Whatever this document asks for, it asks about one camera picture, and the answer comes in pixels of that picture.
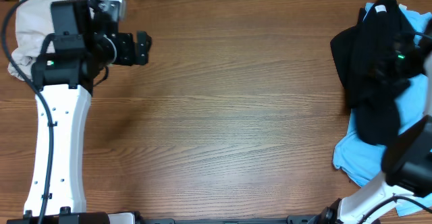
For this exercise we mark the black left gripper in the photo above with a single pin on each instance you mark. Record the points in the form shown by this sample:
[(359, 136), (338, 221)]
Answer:
[(127, 57)]

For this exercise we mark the black t-shirt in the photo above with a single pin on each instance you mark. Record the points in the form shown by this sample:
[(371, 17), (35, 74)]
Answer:
[(375, 60)]

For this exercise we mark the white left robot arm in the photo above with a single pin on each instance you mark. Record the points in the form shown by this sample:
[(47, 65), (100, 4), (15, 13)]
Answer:
[(73, 59)]

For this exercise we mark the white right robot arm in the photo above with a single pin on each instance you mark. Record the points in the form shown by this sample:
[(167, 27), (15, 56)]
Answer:
[(405, 173)]

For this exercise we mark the beige crumpled garment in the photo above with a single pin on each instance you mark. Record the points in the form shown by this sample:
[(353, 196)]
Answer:
[(33, 23)]

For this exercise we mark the light blue t-shirt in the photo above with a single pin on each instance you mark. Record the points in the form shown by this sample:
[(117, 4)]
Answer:
[(362, 161)]

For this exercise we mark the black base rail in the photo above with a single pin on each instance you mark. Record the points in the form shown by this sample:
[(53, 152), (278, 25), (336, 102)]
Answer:
[(229, 220)]

